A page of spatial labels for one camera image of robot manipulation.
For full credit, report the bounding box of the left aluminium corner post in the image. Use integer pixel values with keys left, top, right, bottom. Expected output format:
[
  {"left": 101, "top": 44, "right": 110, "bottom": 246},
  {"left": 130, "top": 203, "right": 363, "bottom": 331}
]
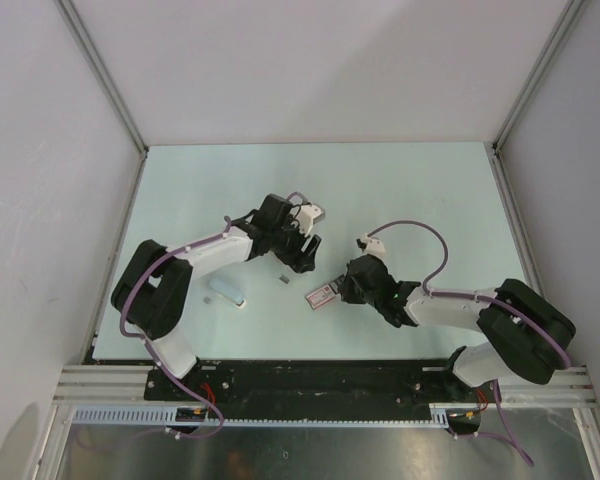
[{"left": 54, "top": 0, "right": 149, "bottom": 154}]

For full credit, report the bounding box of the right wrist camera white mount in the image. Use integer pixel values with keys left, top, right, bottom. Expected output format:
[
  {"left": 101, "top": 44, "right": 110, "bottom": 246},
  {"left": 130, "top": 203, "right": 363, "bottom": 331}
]
[{"left": 356, "top": 235, "right": 386, "bottom": 260}]

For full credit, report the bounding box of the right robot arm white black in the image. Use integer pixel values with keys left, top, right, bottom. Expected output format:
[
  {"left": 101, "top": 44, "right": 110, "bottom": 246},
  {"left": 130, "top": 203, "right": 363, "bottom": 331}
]
[{"left": 339, "top": 254, "right": 576, "bottom": 401}]

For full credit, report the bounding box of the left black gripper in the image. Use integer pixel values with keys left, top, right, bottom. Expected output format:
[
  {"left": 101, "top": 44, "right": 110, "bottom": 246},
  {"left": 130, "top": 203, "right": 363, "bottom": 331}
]
[{"left": 270, "top": 214, "right": 320, "bottom": 273}]

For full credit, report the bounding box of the grey slotted cable duct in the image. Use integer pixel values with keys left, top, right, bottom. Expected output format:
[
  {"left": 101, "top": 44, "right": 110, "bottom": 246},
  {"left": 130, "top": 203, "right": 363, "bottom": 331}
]
[{"left": 69, "top": 403, "right": 451, "bottom": 430}]

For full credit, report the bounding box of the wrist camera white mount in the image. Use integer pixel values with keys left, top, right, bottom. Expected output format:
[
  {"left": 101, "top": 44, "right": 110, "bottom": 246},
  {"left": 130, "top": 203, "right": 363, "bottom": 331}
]
[
  {"left": 295, "top": 203, "right": 326, "bottom": 236},
  {"left": 356, "top": 235, "right": 386, "bottom": 260}
]

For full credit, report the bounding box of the light blue stapler cover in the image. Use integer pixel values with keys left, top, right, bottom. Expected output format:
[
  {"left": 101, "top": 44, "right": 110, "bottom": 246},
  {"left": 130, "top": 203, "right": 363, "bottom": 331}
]
[{"left": 208, "top": 277, "right": 246, "bottom": 308}]

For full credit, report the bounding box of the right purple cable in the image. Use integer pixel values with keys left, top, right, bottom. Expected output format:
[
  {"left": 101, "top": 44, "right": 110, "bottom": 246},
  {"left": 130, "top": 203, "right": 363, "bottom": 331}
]
[{"left": 364, "top": 219, "right": 571, "bottom": 469}]

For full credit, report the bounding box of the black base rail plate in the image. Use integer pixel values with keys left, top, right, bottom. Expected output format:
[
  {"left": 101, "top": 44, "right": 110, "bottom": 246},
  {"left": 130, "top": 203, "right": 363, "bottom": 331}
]
[{"left": 144, "top": 359, "right": 493, "bottom": 422}]

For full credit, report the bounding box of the purple cable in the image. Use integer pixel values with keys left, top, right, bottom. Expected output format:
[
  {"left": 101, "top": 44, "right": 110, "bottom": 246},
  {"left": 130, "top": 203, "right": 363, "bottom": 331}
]
[
  {"left": 74, "top": 192, "right": 304, "bottom": 446},
  {"left": 364, "top": 219, "right": 571, "bottom": 469}
]

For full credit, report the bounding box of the right aluminium corner post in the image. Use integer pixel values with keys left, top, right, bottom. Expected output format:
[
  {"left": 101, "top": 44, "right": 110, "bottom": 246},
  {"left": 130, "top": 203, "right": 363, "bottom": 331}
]
[{"left": 494, "top": 0, "right": 589, "bottom": 151}]

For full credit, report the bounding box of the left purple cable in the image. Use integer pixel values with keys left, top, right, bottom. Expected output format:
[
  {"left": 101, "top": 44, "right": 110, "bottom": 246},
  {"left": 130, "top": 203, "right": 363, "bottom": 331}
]
[{"left": 74, "top": 192, "right": 304, "bottom": 446}]

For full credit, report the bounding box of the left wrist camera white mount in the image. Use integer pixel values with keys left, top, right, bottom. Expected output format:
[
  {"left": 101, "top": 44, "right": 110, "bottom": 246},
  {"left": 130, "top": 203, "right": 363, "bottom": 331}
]
[{"left": 295, "top": 203, "right": 326, "bottom": 236}]

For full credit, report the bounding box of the aluminium corner post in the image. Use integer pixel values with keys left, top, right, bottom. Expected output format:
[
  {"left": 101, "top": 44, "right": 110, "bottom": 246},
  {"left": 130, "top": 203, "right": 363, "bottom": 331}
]
[
  {"left": 494, "top": 0, "right": 589, "bottom": 151},
  {"left": 54, "top": 0, "right": 149, "bottom": 154}
]

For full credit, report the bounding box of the aluminium front frame rail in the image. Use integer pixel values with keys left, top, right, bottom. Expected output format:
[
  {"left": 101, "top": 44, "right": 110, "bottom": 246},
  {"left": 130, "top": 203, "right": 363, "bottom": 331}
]
[{"left": 53, "top": 365, "right": 151, "bottom": 405}]

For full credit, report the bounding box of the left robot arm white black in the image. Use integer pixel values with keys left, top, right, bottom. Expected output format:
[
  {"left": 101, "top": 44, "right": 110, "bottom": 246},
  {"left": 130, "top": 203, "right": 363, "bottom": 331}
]
[{"left": 111, "top": 194, "right": 325, "bottom": 400}]

